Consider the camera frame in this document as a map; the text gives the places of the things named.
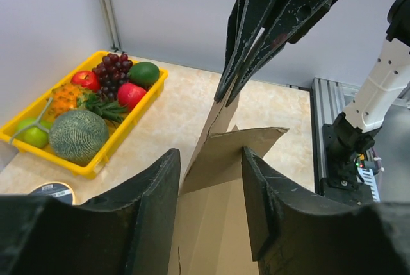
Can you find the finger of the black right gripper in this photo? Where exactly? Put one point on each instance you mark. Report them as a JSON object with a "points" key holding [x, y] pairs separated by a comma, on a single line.
{"points": [[245, 21], [288, 22]]}

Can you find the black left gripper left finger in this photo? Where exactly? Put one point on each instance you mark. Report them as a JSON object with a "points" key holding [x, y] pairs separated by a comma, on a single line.
{"points": [[126, 230]]}

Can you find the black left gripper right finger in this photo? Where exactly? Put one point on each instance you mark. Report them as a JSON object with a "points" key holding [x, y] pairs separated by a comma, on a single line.
{"points": [[295, 231]]}

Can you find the brown cardboard box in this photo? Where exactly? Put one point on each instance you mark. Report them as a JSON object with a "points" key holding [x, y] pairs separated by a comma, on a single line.
{"points": [[211, 230]]}

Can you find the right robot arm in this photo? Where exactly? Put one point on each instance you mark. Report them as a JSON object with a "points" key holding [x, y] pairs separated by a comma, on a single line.
{"points": [[355, 127]]}

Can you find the yellow tape roll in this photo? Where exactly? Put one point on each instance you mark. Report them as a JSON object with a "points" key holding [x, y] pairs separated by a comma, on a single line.
{"points": [[58, 190]]}

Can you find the green netted melon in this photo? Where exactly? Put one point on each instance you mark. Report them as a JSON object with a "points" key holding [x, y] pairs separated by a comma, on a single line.
{"points": [[78, 135]]}

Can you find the green avocado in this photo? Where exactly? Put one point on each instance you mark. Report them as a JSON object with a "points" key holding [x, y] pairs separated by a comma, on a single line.
{"points": [[144, 74]]}

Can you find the green apple with stem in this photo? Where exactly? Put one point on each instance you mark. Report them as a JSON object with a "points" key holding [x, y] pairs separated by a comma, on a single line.
{"points": [[34, 130]]}

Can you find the red apple in front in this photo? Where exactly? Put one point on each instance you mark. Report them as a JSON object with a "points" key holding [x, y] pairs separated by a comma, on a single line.
{"points": [[129, 95]]}

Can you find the red apple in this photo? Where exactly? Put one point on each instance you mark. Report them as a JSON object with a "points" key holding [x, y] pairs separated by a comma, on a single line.
{"points": [[86, 79], [129, 95]]}

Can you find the dark purple grape bunch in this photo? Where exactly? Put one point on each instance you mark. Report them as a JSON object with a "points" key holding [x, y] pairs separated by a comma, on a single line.
{"points": [[112, 73]]}

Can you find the orange pineapple with leaves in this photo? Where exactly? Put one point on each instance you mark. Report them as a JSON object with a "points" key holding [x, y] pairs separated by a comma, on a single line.
{"points": [[75, 97]]}

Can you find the red apple at back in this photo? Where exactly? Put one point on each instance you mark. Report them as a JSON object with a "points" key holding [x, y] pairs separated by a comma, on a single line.
{"points": [[86, 79]]}

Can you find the aluminium side rail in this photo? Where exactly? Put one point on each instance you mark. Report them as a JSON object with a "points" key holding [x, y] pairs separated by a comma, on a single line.
{"points": [[385, 167]]}

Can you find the right aluminium frame post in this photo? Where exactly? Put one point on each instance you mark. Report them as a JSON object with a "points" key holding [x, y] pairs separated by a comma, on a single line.
{"points": [[110, 21]]}

